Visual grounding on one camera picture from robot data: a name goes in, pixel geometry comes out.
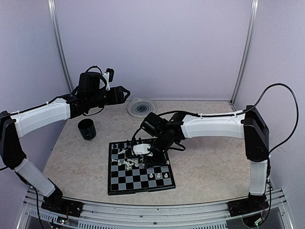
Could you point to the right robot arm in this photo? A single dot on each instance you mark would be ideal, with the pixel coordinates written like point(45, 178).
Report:
point(246, 124)

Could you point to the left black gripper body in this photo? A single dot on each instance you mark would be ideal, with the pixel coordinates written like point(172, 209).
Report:
point(111, 99)

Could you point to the black plastic cup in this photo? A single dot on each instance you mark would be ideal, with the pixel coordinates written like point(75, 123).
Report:
point(87, 129)

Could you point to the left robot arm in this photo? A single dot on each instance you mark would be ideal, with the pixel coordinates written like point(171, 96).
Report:
point(16, 126)

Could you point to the aluminium frame post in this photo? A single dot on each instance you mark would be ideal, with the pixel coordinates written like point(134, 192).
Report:
point(246, 52)
point(59, 45)

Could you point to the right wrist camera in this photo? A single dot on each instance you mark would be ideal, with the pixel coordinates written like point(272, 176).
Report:
point(141, 149)

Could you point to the right aluminium frame post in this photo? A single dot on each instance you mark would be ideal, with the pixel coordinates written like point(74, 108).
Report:
point(246, 52)

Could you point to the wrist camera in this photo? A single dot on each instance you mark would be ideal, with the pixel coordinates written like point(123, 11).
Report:
point(107, 78)
point(141, 149)

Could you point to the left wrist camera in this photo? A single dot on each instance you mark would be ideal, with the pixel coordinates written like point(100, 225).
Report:
point(107, 78)

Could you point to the front aluminium rail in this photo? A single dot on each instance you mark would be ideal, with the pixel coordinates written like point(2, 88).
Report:
point(212, 215)

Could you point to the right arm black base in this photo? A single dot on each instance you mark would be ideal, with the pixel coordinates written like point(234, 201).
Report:
point(247, 205)

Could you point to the left aluminium frame post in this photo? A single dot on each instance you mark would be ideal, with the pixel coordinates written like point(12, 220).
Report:
point(59, 45)

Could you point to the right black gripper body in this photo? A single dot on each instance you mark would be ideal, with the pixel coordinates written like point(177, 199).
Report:
point(161, 159)

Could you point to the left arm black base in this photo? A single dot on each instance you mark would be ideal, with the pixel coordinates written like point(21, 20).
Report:
point(56, 203)

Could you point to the black white chess board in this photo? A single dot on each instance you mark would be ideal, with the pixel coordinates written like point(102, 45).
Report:
point(128, 175)

